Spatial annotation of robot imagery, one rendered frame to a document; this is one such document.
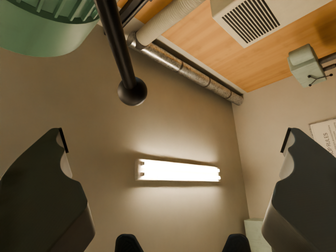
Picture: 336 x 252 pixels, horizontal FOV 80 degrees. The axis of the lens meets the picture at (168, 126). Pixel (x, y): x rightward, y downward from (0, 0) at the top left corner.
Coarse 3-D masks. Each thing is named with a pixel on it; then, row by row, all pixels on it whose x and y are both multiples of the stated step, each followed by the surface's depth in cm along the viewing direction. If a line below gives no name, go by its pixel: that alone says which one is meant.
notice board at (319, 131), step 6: (324, 120) 248; (330, 120) 244; (312, 126) 256; (318, 126) 251; (324, 126) 247; (330, 126) 243; (312, 132) 254; (318, 132) 250; (324, 132) 246; (330, 132) 241; (312, 138) 253; (318, 138) 249; (324, 138) 244; (330, 138) 240; (324, 144) 243; (330, 144) 239; (330, 150) 238
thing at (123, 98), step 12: (96, 0) 13; (108, 0) 13; (108, 12) 13; (108, 24) 14; (120, 24) 15; (108, 36) 15; (120, 36) 15; (120, 48) 16; (120, 60) 18; (120, 72) 20; (132, 72) 20; (120, 84) 23; (132, 84) 22; (144, 84) 23; (120, 96) 23; (132, 96) 22; (144, 96) 23
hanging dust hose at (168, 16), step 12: (180, 0) 154; (192, 0) 151; (204, 0) 152; (168, 12) 163; (180, 12) 160; (144, 24) 184; (156, 24) 173; (168, 24) 171; (144, 36) 185; (156, 36) 186
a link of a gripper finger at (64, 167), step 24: (48, 144) 10; (24, 168) 8; (48, 168) 8; (0, 192) 7; (24, 192) 7; (48, 192) 7; (72, 192) 7; (0, 216) 6; (24, 216) 6; (48, 216) 6; (72, 216) 6; (0, 240) 6; (24, 240) 6; (48, 240) 6; (72, 240) 6
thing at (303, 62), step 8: (296, 48) 188; (304, 48) 180; (312, 48) 189; (288, 56) 203; (296, 56) 184; (304, 56) 181; (312, 56) 180; (328, 56) 191; (288, 64) 201; (296, 64) 191; (304, 64) 190; (312, 64) 187; (320, 64) 206; (296, 72) 199; (304, 72) 199; (312, 72) 199; (320, 72) 200; (304, 80) 213; (312, 80) 213; (320, 80) 214
